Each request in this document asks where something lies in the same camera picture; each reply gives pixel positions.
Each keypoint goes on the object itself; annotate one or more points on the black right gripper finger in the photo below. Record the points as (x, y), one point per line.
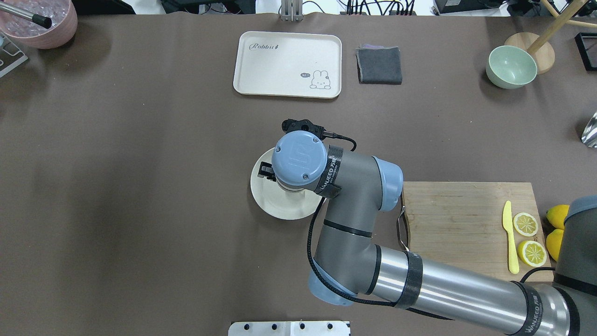
(266, 171)

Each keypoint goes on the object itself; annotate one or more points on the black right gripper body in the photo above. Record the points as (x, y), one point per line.
(266, 171)

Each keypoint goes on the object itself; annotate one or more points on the beige round plate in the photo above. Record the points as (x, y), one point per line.
(278, 202)

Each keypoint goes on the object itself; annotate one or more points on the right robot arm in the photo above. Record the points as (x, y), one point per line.
(348, 267)

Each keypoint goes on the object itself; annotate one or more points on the cream rabbit tray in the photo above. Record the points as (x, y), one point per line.
(288, 64)

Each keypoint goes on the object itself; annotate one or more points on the black tray with glasses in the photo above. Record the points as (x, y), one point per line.
(587, 47)

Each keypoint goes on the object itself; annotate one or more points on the grey folded cloth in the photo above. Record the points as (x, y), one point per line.
(379, 65)

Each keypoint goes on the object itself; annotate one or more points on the bamboo cutting board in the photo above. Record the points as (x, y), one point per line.
(460, 223)

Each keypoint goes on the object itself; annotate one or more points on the mint green bowl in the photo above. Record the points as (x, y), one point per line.
(510, 67)

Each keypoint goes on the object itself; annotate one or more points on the yellow plastic knife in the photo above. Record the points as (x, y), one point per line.
(507, 224)

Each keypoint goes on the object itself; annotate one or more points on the lemon half slice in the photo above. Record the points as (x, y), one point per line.
(532, 253)
(525, 224)

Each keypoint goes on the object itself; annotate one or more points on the pink bowl with ice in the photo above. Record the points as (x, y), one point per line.
(62, 29)

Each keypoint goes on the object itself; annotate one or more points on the steel muddler tool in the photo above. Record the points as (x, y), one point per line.
(37, 19)

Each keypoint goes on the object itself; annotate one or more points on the wooden mug tree stand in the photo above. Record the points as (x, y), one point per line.
(537, 45)

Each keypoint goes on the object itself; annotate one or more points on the whole yellow lemon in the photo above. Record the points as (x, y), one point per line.
(554, 243)
(557, 214)

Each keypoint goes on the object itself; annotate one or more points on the white cup rack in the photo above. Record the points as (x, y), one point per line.
(11, 56)

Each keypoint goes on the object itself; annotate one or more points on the metal scoop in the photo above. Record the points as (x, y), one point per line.
(589, 134)

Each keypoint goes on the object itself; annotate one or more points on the aluminium frame post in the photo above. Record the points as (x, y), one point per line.
(291, 10)

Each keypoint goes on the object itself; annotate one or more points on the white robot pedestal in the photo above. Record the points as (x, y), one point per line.
(290, 328)

